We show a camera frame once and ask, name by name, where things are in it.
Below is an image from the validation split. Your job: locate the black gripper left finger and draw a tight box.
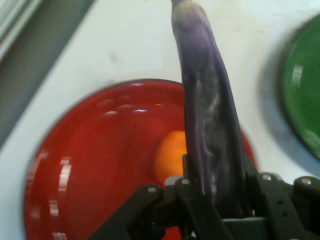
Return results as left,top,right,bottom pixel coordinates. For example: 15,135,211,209
87,153,235,240

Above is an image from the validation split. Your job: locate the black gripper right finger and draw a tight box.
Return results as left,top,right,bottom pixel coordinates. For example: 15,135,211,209
239,154,320,240

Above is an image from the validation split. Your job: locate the purple toy eggplant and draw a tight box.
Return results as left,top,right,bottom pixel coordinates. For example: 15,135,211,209
170,0,254,219

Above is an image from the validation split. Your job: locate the orange toy carrot piece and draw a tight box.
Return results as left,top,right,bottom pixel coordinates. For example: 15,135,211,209
153,130,189,185

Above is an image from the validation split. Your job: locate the red enamel plate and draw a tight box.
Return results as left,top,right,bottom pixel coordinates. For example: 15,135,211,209
23,79,258,240

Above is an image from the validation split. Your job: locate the green enamel plate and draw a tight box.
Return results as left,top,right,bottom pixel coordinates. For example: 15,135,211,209
279,12,320,161

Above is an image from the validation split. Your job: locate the horizontal aluminium rail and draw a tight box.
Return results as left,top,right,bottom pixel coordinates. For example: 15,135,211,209
0,0,43,62

